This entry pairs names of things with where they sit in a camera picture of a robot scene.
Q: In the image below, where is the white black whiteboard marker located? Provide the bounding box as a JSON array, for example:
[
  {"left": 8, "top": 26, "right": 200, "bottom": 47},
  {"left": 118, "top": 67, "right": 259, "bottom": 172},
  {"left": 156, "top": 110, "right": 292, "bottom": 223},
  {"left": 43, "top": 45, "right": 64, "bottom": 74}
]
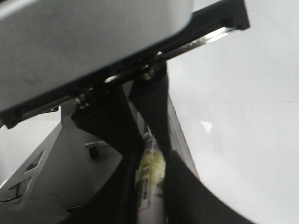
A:
[{"left": 136, "top": 137, "right": 166, "bottom": 224}]

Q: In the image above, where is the white whiteboard with metal frame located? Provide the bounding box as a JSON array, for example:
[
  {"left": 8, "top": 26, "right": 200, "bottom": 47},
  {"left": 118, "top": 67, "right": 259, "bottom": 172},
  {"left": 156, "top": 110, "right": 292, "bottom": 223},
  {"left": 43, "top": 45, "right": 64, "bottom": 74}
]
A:
[{"left": 0, "top": 0, "right": 299, "bottom": 224}]

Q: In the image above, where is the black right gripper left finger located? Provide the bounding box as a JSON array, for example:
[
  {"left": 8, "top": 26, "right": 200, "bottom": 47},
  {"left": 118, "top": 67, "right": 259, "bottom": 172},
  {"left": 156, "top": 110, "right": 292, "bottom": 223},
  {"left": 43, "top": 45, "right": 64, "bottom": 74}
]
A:
[{"left": 70, "top": 85, "right": 145, "bottom": 224}]

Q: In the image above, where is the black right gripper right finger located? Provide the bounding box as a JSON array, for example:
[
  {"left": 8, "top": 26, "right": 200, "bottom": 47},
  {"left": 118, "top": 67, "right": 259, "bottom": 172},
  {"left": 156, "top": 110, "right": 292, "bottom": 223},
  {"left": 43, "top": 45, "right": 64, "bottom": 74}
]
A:
[{"left": 129, "top": 60, "right": 251, "bottom": 224}]

